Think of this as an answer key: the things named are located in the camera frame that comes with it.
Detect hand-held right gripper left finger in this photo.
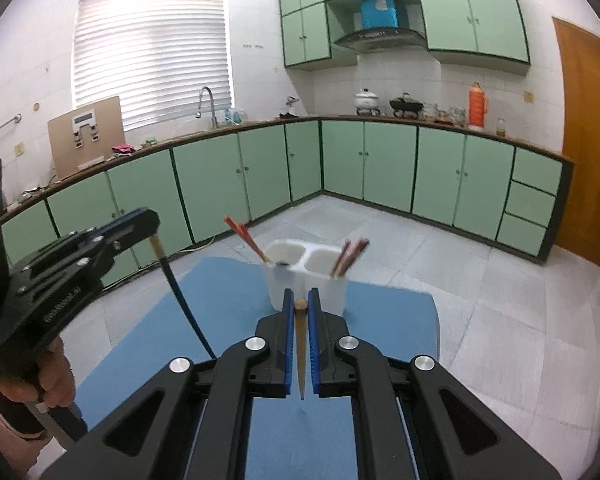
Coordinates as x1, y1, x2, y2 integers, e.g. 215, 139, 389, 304
39, 287, 296, 480

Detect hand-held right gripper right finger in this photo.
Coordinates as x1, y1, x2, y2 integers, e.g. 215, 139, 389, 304
306, 286, 564, 480

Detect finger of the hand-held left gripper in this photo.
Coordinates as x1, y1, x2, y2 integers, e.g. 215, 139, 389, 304
91, 206, 162, 262

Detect plain wooden chopstick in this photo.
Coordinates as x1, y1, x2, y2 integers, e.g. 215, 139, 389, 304
294, 298, 309, 401

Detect white plastic container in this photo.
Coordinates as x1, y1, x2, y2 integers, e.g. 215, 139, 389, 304
303, 242, 350, 317
261, 239, 309, 314

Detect black chopstick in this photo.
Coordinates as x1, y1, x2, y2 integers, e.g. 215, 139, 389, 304
150, 234, 218, 361

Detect red floral chopstick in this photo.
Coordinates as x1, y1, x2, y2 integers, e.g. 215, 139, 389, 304
237, 227, 273, 264
331, 240, 353, 277
223, 216, 269, 264
336, 238, 370, 278

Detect person's left forearm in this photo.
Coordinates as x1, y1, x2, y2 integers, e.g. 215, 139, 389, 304
0, 386, 48, 480

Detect person's left hand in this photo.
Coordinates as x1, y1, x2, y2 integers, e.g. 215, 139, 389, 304
0, 336, 77, 411

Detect cardboard box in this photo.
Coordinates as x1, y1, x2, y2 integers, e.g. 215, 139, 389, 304
47, 95, 126, 181

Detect blue tablecloth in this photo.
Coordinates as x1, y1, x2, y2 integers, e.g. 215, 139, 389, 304
74, 255, 441, 480

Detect chrome kitchen faucet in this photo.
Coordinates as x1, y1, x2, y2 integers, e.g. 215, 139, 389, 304
195, 85, 219, 129

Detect white window blinds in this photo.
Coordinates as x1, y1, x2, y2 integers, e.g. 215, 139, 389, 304
72, 0, 234, 132

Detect green base kitchen cabinets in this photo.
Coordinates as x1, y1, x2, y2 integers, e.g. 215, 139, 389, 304
0, 114, 574, 283

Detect silver pot with lid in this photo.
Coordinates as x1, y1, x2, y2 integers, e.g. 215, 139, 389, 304
354, 87, 381, 114

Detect black wok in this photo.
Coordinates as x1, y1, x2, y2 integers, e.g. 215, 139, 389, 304
388, 92, 425, 117

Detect orange thermos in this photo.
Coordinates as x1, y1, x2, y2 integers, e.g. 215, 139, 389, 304
468, 82, 489, 131

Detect metal range hood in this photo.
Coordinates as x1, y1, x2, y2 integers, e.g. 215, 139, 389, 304
332, 27, 427, 54

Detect blue box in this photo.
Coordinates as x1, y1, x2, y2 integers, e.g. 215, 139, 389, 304
359, 0, 399, 30

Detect wooden door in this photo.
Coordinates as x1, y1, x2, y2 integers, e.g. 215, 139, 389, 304
551, 16, 600, 269

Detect green wall cabinets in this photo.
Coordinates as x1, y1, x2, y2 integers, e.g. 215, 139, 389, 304
278, 0, 532, 79

